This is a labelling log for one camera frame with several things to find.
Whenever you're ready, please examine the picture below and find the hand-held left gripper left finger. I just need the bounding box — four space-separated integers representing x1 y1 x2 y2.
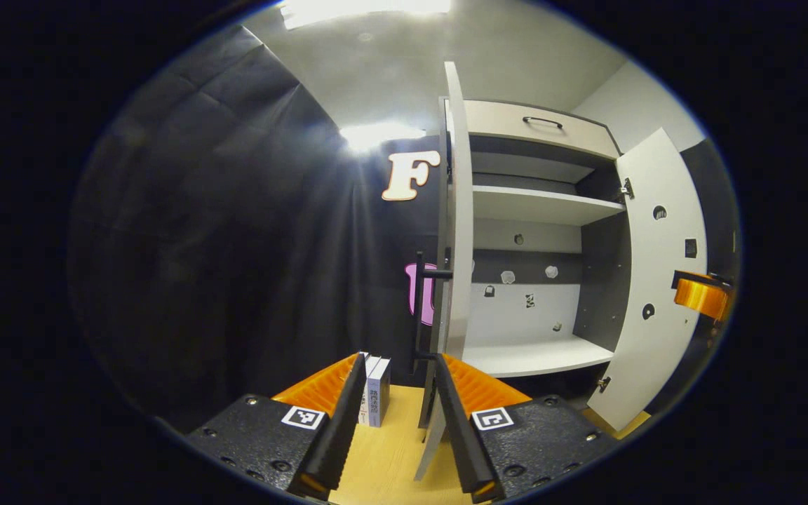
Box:
183 352 368 502

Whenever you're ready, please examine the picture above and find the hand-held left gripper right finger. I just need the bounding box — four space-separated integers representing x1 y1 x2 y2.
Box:
434 353 619 504

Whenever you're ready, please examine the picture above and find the white cabinet door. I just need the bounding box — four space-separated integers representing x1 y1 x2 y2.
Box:
585 128 708 433
415 62 475 481

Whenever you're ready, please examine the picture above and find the white double-door shoe cabinet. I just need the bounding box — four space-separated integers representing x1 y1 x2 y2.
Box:
446 98 629 404

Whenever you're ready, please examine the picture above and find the black door handle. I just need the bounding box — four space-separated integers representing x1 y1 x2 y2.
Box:
411 251 454 376

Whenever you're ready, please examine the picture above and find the white cabinet shelf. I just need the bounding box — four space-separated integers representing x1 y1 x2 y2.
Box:
460 335 617 379
473 184 627 227

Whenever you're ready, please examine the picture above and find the white cabinet drawer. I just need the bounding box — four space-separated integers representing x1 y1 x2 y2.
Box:
464 100 621 159

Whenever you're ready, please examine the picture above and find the small white carton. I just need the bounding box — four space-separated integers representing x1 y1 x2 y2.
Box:
357 353 382 426

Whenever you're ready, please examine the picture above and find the small pale blue carton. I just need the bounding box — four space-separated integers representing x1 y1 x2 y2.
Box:
368 358 392 429

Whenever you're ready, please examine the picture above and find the black backdrop cloth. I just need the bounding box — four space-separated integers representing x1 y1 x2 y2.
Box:
67 25 447 436

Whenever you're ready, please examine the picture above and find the ceiling light panel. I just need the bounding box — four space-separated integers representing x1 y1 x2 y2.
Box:
279 0 450 29

